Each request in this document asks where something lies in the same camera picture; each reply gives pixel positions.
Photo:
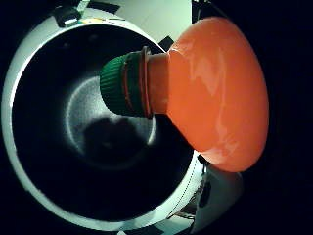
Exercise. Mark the small black device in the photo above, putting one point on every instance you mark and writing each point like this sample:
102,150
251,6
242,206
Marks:
67,15

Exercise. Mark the large dark bowl white rim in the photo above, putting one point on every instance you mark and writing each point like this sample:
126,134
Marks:
65,156

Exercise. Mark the orange bottle with green cap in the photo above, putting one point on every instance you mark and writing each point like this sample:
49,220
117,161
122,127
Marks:
212,94

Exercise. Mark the white rounded object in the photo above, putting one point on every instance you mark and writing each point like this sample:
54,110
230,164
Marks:
221,192

